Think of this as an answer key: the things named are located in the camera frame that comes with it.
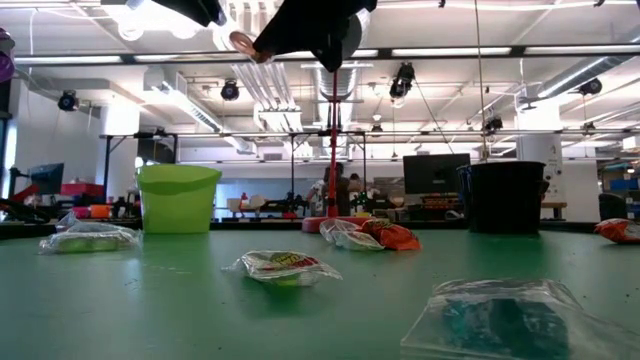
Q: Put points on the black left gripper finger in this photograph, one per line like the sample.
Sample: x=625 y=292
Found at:
x=200 y=12

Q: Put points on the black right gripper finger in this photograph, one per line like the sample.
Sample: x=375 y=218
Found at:
x=331 y=62
x=310 y=25

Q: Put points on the clear candy packet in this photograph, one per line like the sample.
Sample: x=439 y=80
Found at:
x=357 y=242
x=337 y=226

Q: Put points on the orange candy packet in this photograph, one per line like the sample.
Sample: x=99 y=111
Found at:
x=392 y=237

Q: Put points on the black background robot arm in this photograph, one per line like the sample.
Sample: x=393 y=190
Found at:
x=287 y=205

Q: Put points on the small red white candy packet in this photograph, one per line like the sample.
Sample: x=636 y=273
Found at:
x=620 y=231

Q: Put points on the black ceiling spotlight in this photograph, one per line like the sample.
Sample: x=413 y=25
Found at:
x=591 y=86
x=67 y=101
x=493 y=126
x=402 y=80
x=230 y=91

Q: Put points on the red desk lamp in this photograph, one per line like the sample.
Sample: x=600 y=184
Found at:
x=333 y=150

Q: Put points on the person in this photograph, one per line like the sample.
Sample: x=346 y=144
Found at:
x=345 y=195
x=357 y=182
x=316 y=197

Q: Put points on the black computer monitor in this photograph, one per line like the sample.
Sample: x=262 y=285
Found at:
x=435 y=175

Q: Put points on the lime green plastic bucket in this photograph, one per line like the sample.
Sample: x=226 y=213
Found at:
x=177 y=205

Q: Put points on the purple plastic bucket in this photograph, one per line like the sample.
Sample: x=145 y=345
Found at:
x=6 y=60

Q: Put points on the clear packet yellow red print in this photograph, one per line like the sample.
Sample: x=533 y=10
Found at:
x=285 y=267

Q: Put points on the red storage box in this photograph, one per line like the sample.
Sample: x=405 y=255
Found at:
x=82 y=189

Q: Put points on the black plastic bucket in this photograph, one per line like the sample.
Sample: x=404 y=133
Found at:
x=502 y=200

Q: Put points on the orange storage box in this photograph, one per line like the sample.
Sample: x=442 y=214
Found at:
x=100 y=211

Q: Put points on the tilted computer monitor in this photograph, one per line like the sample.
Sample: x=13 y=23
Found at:
x=50 y=177

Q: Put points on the white building column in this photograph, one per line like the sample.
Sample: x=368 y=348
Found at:
x=540 y=150

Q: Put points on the pink storage box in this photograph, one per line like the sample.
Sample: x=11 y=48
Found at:
x=81 y=212

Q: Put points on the clear green gummy packet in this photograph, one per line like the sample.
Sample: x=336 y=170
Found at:
x=90 y=242

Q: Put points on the green table mat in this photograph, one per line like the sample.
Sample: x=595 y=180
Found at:
x=150 y=300

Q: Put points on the clear blue gummy packet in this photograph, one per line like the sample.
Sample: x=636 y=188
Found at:
x=500 y=325

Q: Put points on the black office chair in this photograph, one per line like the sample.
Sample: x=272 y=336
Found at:
x=612 y=206

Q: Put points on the blue storage bin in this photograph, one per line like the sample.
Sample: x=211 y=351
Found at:
x=625 y=185

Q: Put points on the black background rig frame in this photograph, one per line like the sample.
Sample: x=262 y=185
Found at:
x=106 y=165

